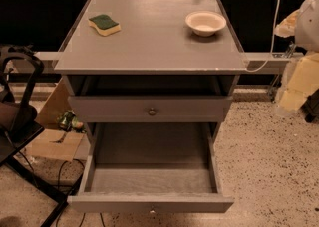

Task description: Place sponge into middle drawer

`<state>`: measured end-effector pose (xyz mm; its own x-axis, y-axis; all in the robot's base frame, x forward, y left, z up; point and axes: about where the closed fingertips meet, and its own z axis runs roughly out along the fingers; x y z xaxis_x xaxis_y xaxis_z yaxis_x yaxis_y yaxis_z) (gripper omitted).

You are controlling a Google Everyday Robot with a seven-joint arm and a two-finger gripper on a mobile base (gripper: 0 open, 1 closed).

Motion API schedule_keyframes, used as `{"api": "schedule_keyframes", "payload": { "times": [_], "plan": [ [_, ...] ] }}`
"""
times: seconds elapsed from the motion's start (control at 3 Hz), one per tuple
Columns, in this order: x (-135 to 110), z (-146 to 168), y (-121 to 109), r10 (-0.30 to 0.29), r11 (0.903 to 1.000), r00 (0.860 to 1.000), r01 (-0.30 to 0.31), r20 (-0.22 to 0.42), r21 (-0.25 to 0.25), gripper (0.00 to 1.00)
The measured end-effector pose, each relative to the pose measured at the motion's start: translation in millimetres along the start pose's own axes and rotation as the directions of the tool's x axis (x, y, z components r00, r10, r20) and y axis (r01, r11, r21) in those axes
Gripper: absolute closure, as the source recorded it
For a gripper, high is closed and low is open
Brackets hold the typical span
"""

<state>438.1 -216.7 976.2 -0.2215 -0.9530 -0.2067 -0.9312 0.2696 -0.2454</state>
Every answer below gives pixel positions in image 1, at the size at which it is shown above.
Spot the grey drawer cabinet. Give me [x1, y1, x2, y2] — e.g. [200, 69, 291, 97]
[55, 0, 245, 142]

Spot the white paper bowl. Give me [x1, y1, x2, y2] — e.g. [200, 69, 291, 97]
[185, 11, 226, 37]

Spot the grey upper drawer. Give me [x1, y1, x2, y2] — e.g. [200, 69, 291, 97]
[69, 96, 232, 122]

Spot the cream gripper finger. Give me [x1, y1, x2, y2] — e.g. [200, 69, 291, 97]
[275, 52, 319, 117]

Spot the black chair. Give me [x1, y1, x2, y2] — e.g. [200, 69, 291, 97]
[0, 46, 67, 227]

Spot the cardboard sheet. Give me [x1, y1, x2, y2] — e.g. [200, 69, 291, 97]
[26, 81, 84, 161]

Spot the open grey lower drawer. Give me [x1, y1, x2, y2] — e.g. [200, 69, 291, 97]
[69, 123, 233, 213]

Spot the white cable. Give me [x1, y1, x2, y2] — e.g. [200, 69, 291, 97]
[244, 0, 281, 74]

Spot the green and yellow sponge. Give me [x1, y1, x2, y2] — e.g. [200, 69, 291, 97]
[89, 14, 121, 37]

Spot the green crumpled package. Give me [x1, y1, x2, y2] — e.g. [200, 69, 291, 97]
[57, 111, 85, 132]

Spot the black floor cable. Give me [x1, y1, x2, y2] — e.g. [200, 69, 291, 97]
[54, 158, 106, 227]

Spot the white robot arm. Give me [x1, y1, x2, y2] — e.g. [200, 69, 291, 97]
[274, 0, 319, 116]

